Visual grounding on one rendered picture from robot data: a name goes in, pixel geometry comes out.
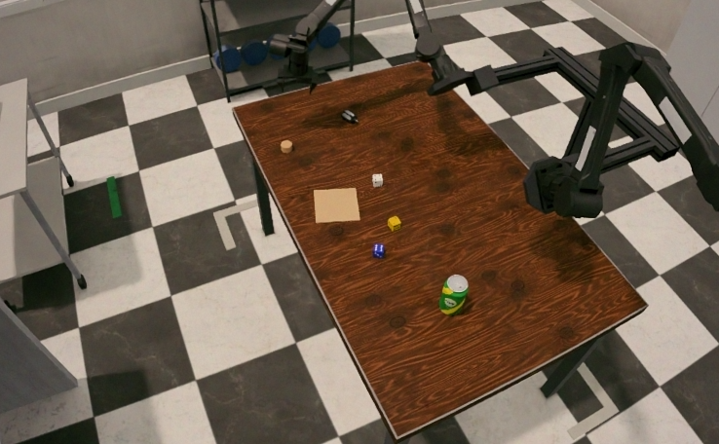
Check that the yellow die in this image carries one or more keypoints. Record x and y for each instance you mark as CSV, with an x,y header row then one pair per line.
x,y
394,223

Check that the green soda can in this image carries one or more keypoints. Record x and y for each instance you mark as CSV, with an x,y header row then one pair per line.
x,y
453,295

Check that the tan mat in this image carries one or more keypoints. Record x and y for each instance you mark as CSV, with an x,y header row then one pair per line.
x,y
336,205

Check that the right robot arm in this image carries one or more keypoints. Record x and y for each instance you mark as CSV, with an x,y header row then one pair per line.
x,y
427,46

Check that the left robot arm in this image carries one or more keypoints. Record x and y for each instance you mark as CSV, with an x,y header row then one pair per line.
x,y
697,144

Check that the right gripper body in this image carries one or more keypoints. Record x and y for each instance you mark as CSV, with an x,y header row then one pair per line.
x,y
298,71

